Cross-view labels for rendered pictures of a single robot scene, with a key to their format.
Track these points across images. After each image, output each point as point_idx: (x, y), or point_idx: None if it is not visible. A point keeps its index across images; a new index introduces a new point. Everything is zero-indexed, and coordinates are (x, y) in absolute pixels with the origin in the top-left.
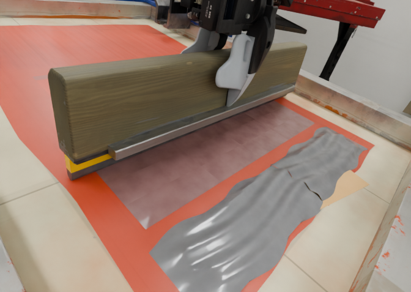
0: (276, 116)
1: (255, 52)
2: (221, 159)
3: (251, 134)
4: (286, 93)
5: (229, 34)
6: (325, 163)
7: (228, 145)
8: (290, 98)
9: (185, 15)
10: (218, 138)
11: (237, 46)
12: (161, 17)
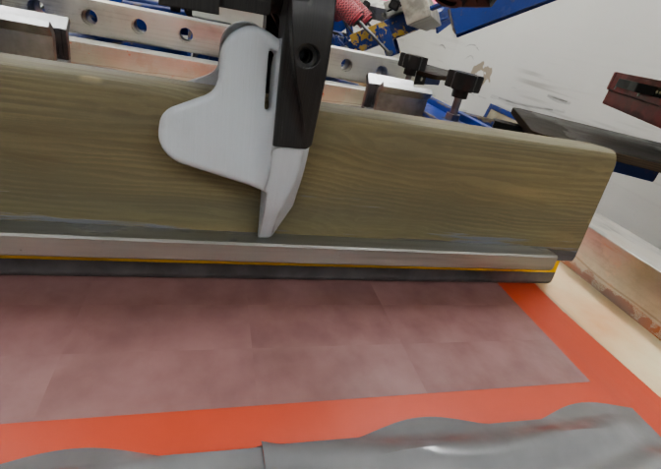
0: (458, 319)
1: (284, 83)
2: (138, 361)
3: (318, 335)
4: (514, 268)
5: (159, 1)
6: None
7: (213, 335)
8: (560, 294)
9: (410, 102)
10: (211, 311)
11: (232, 59)
12: (373, 103)
